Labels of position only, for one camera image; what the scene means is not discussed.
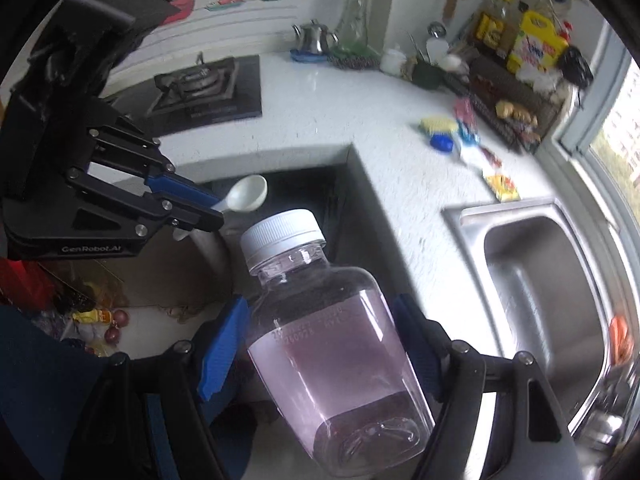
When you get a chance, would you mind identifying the black plastic bag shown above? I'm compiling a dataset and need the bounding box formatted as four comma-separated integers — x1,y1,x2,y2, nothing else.
557,45,594,88

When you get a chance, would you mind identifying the yellow sponge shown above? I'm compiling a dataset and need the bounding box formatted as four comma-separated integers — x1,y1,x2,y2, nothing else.
420,117,458,136

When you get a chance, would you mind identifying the white plastic bag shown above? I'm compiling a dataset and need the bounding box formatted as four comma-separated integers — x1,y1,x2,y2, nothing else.
515,67,561,91

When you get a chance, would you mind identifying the white packet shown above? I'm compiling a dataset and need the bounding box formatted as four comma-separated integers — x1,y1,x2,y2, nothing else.
457,142,488,168

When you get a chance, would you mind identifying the white rice paddle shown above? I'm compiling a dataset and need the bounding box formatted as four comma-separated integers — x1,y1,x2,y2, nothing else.
425,37,451,63

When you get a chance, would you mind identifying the red plastic bag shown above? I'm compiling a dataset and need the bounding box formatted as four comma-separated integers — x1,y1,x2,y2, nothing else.
0,260,56,311

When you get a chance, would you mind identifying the glass carafe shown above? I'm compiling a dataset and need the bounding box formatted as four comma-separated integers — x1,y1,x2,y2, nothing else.
337,0,372,51

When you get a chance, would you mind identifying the dark soy sauce bottle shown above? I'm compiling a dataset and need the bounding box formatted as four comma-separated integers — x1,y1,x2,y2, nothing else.
495,0,522,56

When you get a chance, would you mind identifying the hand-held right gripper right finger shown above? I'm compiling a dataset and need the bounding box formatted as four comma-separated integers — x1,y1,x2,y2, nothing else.
392,294,583,480

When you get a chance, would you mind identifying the clear bottle white cap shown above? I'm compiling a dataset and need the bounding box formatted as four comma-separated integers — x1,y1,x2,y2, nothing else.
240,208,436,478

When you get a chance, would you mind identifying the dark green mug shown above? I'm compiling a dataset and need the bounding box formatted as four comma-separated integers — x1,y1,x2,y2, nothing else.
412,60,443,88

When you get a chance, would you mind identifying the steel kettle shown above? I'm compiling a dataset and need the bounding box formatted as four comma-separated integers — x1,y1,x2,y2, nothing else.
292,19,340,56

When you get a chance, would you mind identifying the black glass gas stove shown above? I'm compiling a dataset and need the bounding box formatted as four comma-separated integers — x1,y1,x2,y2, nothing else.
145,55,263,121

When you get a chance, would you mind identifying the yellow bottle on floor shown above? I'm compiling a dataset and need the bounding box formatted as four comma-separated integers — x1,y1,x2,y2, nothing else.
72,309,113,324

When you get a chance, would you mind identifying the stainless steel sink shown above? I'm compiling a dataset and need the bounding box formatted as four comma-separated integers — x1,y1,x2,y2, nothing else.
442,197,626,441

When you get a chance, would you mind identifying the green coaster dish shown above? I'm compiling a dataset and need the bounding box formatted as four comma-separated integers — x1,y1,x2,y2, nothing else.
332,45,378,59

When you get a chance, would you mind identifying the black wire rack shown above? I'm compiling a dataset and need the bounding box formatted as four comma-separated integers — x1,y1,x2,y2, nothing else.
450,15,576,156

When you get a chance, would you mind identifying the person's leg in jeans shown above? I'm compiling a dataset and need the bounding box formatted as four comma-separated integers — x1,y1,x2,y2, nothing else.
0,305,151,480

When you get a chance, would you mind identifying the orange cloth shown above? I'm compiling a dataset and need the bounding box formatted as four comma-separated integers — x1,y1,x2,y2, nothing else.
609,316,635,363

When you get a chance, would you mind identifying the yellow detergent bottle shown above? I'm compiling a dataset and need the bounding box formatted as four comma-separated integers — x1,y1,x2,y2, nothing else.
507,10,568,76

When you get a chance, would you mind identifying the white plastic spoon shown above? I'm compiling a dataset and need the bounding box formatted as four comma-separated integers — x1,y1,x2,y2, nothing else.
172,175,268,241

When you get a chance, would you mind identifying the ginger root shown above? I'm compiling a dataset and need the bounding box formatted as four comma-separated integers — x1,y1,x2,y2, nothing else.
495,101,538,126

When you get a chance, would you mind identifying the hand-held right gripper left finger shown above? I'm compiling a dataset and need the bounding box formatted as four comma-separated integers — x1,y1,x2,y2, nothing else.
87,296,251,480

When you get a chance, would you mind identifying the purple scrubber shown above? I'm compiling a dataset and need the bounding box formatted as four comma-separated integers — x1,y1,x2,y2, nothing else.
327,52,381,70

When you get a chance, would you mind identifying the yellow yeast packet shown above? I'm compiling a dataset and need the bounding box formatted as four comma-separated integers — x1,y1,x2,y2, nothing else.
482,174,521,203

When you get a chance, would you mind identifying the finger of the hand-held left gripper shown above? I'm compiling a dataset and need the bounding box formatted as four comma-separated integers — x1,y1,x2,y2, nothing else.
87,124,222,209
66,165,225,239

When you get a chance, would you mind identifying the white lidded jar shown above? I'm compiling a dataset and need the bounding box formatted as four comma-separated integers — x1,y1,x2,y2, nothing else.
380,44,406,76

